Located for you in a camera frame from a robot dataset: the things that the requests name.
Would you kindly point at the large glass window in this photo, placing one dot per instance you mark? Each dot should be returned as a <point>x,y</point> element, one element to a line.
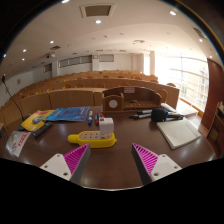
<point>190,80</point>

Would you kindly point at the black gooseneck microphone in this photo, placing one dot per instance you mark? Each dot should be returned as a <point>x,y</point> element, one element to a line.
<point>13,100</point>

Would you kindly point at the white remote control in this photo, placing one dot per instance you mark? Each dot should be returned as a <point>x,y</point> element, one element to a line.
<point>168,107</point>

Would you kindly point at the black foam handheld microphone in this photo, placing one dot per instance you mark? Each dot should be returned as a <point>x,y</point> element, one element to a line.
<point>158,115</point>

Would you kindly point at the white book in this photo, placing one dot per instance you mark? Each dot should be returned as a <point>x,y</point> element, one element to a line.
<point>178,132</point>

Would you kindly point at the ceiling projector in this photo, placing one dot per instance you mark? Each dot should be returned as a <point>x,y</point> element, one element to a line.
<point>51,55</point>

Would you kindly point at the square ceiling vent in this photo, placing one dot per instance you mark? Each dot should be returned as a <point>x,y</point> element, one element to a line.
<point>97,10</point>

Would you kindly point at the white marker with blue cap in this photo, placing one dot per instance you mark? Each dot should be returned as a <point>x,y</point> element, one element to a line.
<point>90,117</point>

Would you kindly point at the wooden shelf unit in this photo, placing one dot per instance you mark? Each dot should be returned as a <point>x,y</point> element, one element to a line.
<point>216,130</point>

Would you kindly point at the blue booklet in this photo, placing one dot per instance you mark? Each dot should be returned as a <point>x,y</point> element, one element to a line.
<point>68,114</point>

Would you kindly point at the rows of wooden seats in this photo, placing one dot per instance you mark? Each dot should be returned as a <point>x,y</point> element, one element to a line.
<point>71,96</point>

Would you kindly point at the black remote control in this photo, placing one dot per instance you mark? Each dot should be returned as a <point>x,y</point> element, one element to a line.
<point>41,130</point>

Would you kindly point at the wooden desk organizer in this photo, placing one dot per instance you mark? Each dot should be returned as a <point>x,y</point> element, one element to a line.
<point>133,100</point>

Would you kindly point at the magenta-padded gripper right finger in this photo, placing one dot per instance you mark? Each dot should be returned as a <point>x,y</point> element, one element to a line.
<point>161,166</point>

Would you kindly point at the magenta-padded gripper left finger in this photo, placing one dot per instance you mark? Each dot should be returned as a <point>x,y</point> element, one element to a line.
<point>59,165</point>

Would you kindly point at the white charger with red switch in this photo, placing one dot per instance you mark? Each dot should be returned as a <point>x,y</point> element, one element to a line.
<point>106,126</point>

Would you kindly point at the black marker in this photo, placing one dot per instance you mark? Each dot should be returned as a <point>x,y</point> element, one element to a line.
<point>140,116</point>
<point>144,112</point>

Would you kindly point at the thin red marker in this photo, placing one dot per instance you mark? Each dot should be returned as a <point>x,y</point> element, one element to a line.
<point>95,114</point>

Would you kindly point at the dark ceiling vent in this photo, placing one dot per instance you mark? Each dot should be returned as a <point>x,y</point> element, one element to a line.
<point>199,32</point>

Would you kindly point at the white leaflet with red print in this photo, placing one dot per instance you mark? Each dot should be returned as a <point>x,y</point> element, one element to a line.
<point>17,142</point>

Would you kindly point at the ceiling lights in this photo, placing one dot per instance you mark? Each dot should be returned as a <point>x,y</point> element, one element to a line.
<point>98,21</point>

